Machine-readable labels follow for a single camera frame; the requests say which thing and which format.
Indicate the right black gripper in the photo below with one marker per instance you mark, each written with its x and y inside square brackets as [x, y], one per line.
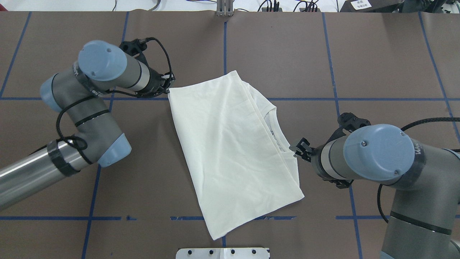
[316, 155]

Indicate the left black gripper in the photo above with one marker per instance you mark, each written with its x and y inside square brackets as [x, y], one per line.
[155, 83]

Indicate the cream long-sleeve cat shirt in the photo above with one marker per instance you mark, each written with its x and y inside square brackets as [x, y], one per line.
[237, 155]

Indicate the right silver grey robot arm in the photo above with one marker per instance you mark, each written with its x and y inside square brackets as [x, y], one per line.
[426, 180]

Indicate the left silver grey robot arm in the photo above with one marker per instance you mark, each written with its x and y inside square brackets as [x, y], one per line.
[88, 132]

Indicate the black box with label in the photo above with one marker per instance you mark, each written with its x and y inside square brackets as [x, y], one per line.
[370, 6]

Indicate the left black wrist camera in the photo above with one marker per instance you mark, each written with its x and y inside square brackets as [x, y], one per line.
[135, 49]

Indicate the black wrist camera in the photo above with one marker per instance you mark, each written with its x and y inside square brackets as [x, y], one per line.
[135, 49]
[348, 122]

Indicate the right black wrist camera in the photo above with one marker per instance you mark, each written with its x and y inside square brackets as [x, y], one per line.
[348, 122]

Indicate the aluminium frame post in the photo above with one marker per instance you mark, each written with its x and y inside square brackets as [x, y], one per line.
[224, 8]

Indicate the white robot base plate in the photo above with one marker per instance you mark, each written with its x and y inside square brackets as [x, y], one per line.
[224, 253]

